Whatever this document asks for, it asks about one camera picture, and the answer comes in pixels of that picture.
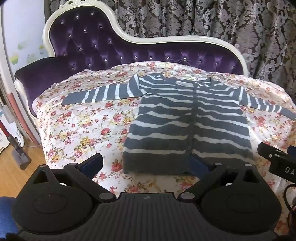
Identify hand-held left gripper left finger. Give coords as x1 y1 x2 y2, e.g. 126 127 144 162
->
32 153 116 202

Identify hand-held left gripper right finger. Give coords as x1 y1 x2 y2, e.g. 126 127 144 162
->
178 155 264 202

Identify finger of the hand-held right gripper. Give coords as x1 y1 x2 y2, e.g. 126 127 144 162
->
257 142 287 163

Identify grey white striped cardigan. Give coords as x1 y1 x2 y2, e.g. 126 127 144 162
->
61 73 296 175

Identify floral blanket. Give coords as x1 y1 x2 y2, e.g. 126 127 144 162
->
31 61 296 234

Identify blue cloth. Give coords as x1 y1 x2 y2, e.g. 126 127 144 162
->
0 197 20 235

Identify purple tufted sofa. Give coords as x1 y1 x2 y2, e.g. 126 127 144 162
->
14 0 248 117

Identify brown damask curtain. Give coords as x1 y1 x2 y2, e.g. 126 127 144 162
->
110 0 296 98

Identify white cabinet with stickers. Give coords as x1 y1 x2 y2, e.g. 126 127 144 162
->
0 0 50 149

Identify black cable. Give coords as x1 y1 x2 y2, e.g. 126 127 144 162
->
283 183 296 210

